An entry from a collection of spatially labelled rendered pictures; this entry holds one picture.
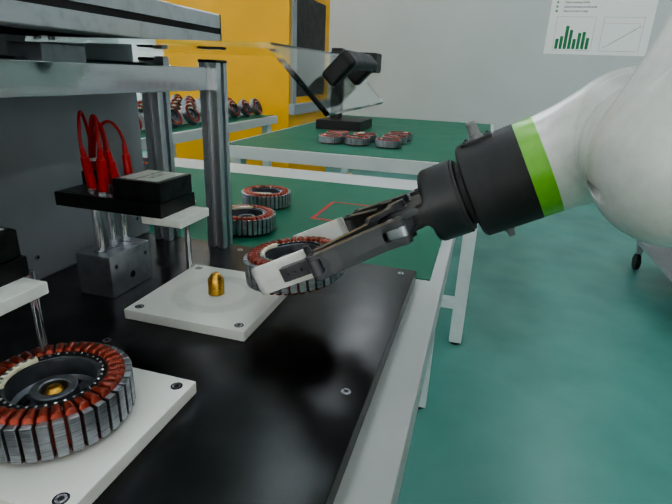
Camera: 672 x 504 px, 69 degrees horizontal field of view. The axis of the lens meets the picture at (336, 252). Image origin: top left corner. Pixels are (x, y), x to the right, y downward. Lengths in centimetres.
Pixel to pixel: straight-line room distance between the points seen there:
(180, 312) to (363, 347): 21
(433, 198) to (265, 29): 368
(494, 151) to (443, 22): 517
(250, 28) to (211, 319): 368
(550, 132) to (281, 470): 34
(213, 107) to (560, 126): 49
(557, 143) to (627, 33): 526
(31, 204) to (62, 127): 11
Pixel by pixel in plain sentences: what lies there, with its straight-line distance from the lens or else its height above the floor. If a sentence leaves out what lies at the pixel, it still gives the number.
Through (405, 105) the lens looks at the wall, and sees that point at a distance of 564.
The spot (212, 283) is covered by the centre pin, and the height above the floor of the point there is 80.
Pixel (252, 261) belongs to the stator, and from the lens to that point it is 53.
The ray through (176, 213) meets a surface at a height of 88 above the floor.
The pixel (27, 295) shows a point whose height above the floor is 88.
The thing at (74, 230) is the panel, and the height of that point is 82.
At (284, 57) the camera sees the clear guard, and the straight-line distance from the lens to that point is 46.
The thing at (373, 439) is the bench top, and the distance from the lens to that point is 45.
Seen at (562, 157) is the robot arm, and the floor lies 98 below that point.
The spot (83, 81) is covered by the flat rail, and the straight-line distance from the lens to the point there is 56.
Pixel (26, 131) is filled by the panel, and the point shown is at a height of 96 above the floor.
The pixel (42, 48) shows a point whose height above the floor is 105.
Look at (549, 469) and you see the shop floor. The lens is 165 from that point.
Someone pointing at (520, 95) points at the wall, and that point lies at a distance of 557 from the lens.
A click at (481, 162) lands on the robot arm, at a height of 97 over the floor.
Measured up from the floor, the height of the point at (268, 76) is 100.
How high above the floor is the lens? 104
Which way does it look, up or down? 20 degrees down
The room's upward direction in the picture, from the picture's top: 2 degrees clockwise
